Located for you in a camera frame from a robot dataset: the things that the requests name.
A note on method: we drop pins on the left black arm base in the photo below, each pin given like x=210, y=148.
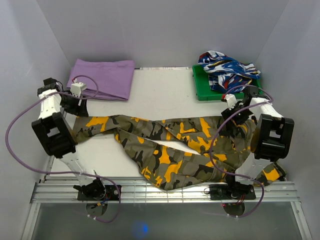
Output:
x=112, y=194

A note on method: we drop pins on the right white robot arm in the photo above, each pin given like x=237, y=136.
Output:
x=270, y=140

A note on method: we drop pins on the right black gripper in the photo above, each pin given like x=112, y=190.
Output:
x=227, y=114

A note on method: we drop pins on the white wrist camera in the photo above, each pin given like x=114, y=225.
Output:
x=230, y=99
x=77, y=88

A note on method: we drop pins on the green plastic bin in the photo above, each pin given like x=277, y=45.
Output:
x=205, y=92

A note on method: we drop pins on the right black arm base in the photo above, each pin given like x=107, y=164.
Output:
x=225, y=192

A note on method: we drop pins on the aluminium front rail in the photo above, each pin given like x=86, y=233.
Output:
x=137, y=190

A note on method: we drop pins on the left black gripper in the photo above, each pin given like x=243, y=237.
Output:
x=80, y=110

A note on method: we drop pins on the blue white patterned garment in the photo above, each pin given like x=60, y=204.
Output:
x=226, y=74

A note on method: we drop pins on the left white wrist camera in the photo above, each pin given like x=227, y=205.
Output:
x=77, y=88

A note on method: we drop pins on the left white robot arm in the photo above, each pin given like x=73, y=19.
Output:
x=56, y=135

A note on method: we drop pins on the camouflage cargo trousers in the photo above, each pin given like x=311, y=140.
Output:
x=170, y=153

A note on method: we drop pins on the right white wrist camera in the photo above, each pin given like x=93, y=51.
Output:
x=230, y=99

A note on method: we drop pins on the folded purple trousers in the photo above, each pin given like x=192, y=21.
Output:
x=112, y=79

